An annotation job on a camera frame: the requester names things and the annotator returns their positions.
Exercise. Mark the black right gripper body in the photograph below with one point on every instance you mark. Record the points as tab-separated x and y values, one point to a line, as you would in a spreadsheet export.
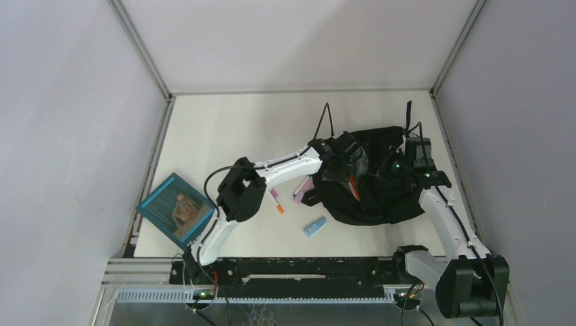
399	168

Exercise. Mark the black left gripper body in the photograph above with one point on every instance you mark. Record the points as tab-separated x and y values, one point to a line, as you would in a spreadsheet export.
339	169

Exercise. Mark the orange Good Morning book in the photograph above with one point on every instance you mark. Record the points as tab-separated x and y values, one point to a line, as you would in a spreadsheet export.
353	188

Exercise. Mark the black student backpack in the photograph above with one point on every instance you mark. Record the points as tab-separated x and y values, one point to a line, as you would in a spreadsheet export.
380	201

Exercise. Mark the teal humor book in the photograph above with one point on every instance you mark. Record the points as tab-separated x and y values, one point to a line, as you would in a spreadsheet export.
178	210

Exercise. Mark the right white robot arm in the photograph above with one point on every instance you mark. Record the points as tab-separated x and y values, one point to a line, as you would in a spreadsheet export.
471	282

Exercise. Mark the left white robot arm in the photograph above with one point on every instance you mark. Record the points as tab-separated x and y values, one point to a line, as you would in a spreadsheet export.
242	190

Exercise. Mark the pink highlighter pen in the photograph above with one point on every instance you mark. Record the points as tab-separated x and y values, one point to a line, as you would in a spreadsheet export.
305	186

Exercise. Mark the orange capped white marker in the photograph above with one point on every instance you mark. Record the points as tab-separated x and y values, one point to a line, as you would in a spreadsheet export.
278	206

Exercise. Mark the black front mounting rail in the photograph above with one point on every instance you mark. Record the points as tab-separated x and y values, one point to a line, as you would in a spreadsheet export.
304	278

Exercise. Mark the aluminium cell frame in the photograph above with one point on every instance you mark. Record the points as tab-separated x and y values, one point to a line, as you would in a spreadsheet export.
121	134

